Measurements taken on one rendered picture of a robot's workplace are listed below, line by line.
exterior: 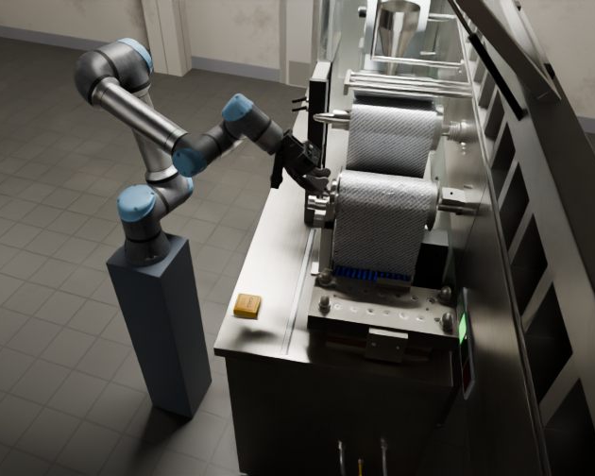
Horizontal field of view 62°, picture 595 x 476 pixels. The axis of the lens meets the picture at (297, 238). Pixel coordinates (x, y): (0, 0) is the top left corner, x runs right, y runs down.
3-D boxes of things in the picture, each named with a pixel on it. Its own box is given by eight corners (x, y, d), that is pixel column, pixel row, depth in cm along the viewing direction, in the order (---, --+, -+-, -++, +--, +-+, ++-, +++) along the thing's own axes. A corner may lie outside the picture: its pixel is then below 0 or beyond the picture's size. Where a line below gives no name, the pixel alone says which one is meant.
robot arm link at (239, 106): (227, 102, 131) (243, 85, 125) (258, 129, 135) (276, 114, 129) (213, 121, 127) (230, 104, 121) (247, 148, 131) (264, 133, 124)
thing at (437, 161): (424, 41, 317) (433, 0, 301) (431, 41, 317) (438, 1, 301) (435, 306, 153) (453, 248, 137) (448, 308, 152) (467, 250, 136)
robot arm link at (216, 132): (191, 144, 134) (210, 125, 126) (217, 127, 141) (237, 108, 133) (210, 167, 135) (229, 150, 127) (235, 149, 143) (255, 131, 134)
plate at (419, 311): (315, 286, 148) (316, 272, 144) (452, 306, 144) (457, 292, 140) (307, 329, 136) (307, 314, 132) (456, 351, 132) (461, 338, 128)
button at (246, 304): (239, 297, 154) (239, 292, 152) (262, 300, 153) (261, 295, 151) (233, 314, 149) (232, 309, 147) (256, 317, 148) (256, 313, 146)
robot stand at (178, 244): (152, 405, 224) (105, 263, 164) (174, 368, 238) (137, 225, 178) (193, 418, 219) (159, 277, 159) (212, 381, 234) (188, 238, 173)
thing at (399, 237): (332, 258, 145) (337, 209, 133) (414, 269, 143) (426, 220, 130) (331, 260, 145) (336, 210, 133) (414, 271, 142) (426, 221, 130)
